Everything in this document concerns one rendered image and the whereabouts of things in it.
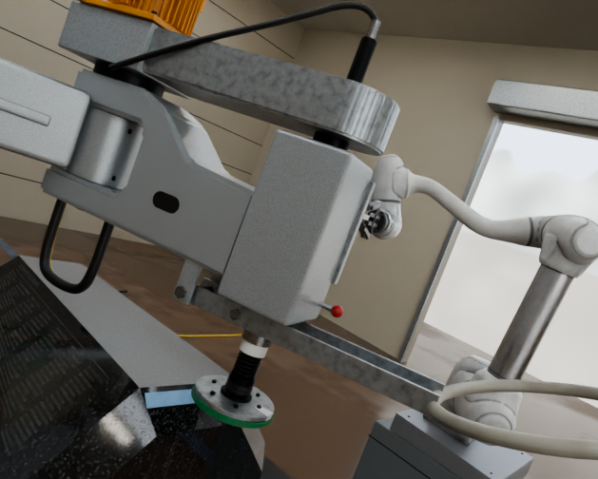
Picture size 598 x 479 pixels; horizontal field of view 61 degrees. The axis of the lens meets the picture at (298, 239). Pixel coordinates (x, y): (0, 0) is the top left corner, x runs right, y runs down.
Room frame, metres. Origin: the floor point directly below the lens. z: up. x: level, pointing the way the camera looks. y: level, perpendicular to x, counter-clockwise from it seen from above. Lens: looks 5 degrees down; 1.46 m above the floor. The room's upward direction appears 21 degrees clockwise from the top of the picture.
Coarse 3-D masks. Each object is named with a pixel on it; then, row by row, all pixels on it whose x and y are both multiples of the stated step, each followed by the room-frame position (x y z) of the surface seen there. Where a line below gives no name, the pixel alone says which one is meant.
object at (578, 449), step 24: (456, 384) 1.21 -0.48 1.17; (480, 384) 1.23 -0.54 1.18; (504, 384) 1.24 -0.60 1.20; (528, 384) 1.24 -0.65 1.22; (552, 384) 1.22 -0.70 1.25; (576, 384) 1.20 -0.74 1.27; (432, 408) 1.01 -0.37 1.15; (480, 432) 0.87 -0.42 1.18; (504, 432) 0.85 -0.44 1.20; (576, 456) 0.79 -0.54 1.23
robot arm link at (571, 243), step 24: (576, 216) 1.54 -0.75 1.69; (552, 240) 1.53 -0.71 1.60; (576, 240) 1.46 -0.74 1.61; (552, 264) 1.52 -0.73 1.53; (576, 264) 1.50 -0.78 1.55; (552, 288) 1.53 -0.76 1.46; (528, 312) 1.55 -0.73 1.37; (552, 312) 1.53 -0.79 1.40; (504, 336) 1.59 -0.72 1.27; (528, 336) 1.54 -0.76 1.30; (504, 360) 1.56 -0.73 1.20; (528, 360) 1.55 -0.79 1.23; (456, 408) 1.62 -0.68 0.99; (480, 408) 1.51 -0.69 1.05; (504, 408) 1.50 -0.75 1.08
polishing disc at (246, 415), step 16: (208, 384) 1.27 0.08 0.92; (224, 384) 1.30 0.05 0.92; (208, 400) 1.18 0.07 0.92; (224, 400) 1.21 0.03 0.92; (240, 400) 1.23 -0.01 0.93; (256, 400) 1.28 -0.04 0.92; (224, 416) 1.16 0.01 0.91; (240, 416) 1.16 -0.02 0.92; (256, 416) 1.19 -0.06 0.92; (272, 416) 1.25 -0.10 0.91
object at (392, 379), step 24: (216, 288) 1.38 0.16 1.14; (216, 312) 1.24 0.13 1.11; (240, 312) 1.22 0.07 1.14; (264, 336) 1.19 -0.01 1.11; (288, 336) 1.17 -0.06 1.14; (312, 336) 1.16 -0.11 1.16; (336, 336) 1.25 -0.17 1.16; (312, 360) 1.15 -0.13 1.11; (336, 360) 1.13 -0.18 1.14; (360, 360) 1.11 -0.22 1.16; (384, 360) 1.20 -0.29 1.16; (384, 384) 1.08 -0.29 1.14; (408, 384) 1.07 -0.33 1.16; (432, 384) 1.15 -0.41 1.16
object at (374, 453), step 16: (384, 432) 1.75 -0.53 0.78; (368, 448) 1.77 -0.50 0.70; (384, 448) 1.73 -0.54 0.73; (400, 448) 1.70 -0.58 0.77; (416, 448) 1.67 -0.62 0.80; (368, 464) 1.76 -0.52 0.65; (384, 464) 1.72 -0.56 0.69; (400, 464) 1.69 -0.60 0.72; (416, 464) 1.65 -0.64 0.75; (432, 464) 1.62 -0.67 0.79
